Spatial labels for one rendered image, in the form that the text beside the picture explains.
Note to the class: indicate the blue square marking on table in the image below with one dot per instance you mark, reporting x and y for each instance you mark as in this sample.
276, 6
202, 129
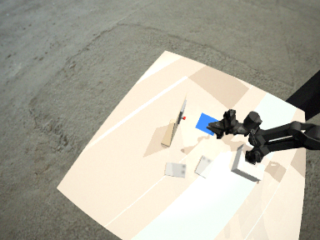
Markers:
203, 122

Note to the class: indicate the beige flat panel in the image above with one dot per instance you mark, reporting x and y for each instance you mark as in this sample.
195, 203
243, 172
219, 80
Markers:
173, 125

